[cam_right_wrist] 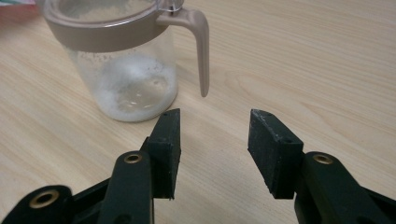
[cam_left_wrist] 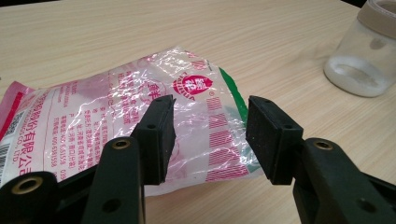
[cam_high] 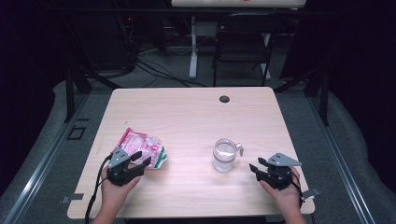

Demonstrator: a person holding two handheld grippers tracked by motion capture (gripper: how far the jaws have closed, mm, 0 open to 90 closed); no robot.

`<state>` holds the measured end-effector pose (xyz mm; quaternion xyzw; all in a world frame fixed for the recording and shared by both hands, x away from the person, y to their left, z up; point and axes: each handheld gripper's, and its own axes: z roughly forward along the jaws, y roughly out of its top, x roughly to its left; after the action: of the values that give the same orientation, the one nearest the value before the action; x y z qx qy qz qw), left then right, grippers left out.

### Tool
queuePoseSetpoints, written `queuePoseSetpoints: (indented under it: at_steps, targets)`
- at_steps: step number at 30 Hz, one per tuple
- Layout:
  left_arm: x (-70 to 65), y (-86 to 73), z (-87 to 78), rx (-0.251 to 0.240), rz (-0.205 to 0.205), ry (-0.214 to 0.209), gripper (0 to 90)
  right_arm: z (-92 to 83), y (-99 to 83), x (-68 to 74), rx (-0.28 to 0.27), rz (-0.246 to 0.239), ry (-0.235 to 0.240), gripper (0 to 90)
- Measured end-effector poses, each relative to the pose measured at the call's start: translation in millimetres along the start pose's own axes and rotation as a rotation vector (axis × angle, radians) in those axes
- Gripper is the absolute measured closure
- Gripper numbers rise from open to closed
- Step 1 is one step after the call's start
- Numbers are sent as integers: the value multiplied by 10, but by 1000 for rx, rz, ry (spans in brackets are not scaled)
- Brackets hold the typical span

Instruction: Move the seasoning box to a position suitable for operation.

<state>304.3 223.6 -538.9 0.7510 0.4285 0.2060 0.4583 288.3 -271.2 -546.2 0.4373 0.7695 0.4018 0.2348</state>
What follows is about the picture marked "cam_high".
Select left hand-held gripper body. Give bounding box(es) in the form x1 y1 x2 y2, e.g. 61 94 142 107
106 147 146 188

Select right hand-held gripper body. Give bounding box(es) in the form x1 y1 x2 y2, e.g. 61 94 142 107
256 152 303 190

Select pink and white plastic bag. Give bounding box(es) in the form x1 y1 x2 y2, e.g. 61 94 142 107
115 127 168 170

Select clear glass jar with lid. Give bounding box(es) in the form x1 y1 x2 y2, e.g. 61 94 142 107
212 138 245 173

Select person's left hand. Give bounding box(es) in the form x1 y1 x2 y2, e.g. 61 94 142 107
100 167 142 210

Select person's right hand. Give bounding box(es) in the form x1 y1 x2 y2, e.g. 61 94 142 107
260 167 303 216

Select grey tape piece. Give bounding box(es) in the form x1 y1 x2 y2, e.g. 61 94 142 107
298 187 320 201
60 192 85 204

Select black tape square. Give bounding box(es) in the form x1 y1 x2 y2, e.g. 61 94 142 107
65 125 87 141

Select black metal stand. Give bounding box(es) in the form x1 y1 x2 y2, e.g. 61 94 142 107
274 66 331 127
64 66 120 124

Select black folding chair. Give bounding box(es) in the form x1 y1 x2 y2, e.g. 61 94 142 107
212 12 283 88

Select dark equipment with red light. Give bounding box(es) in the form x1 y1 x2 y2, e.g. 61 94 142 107
115 0 169 54

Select white desk with white legs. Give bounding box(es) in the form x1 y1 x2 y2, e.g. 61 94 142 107
170 0 307 81

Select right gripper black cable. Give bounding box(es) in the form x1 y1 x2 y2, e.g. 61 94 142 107
289 171 304 208

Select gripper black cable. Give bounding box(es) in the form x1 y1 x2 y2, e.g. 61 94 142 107
84 154 112 224
289 171 304 208

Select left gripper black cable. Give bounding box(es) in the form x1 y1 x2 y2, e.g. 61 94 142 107
84 154 112 224

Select aluminium floor rail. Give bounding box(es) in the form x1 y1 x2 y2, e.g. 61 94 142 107
3 92 90 224
306 92 376 224

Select black floor cables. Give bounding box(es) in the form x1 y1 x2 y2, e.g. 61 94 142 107
134 59 208 89

